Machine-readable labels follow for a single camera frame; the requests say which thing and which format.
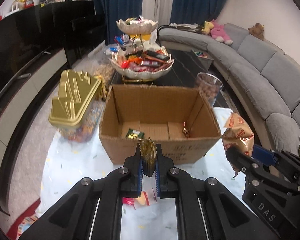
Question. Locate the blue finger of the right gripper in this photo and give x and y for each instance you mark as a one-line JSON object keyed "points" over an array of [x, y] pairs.
{"points": [[242, 163], [264, 156]]}

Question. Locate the dark green cracker packet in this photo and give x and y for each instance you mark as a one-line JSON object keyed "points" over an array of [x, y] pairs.
{"points": [[134, 134]]}

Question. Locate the gold candy bar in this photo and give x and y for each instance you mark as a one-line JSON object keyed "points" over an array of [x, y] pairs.
{"points": [[148, 152]]}

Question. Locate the grey storage bin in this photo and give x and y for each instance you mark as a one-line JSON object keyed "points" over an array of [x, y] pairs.
{"points": [[203, 57]]}

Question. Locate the red gold twisted candy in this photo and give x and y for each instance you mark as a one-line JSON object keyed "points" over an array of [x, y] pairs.
{"points": [[185, 131]]}

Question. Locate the white two-tier snack bowl stand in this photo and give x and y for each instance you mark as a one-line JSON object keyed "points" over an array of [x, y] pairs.
{"points": [[137, 57]]}

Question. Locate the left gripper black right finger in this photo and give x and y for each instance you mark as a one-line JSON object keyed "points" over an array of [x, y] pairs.
{"points": [[166, 188]]}

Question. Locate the pink snack packet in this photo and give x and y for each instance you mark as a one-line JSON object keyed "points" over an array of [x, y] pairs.
{"points": [[129, 201]]}

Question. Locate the gold lid candy jar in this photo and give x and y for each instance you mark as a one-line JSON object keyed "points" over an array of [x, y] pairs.
{"points": [[76, 109]]}

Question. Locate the bag of peanuts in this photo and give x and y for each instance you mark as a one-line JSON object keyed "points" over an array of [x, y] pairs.
{"points": [[105, 72]]}

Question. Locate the brown plush toy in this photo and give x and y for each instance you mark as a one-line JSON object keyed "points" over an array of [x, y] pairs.
{"points": [[257, 31]]}

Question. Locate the clear jar of nuts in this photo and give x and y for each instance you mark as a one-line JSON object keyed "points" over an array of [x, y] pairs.
{"points": [[209, 86]]}

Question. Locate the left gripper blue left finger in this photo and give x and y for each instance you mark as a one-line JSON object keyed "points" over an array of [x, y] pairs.
{"points": [[132, 184]]}

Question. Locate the yellow plush toy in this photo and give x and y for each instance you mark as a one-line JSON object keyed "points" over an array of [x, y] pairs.
{"points": [[207, 27]]}

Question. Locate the blue curtain left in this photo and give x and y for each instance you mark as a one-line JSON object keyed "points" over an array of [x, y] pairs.
{"points": [[114, 10]]}

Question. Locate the black television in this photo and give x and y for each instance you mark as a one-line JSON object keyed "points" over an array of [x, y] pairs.
{"points": [[27, 33]]}

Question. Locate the tan biscuit snack bag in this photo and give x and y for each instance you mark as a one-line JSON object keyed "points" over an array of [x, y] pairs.
{"points": [[238, 135]]}

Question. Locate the pink plush toy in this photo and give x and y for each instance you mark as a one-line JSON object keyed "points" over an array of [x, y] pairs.
{"points": [[219, 34]]}

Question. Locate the clear packet yellow cake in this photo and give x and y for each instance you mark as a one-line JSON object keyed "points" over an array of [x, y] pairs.
{"points": [[146, 198]]}

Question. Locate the brown cardboard box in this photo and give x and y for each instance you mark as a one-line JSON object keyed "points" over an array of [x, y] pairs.
{"points": [[159, 112]]}

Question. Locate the grey sectional sofa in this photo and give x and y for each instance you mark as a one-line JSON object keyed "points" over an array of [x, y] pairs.
{"points": [[263, 77]]}

